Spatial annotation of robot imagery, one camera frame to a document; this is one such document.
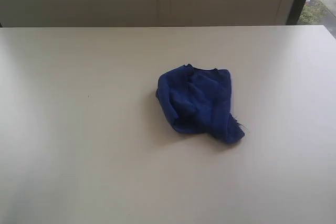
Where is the blue towel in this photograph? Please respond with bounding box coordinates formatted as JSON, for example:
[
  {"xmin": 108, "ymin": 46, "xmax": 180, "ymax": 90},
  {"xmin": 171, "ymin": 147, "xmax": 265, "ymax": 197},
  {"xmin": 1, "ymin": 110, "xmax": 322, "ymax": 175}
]
[{"xmin": 155, "ymin": 64, "xmax": 245, "ymax": 144}]

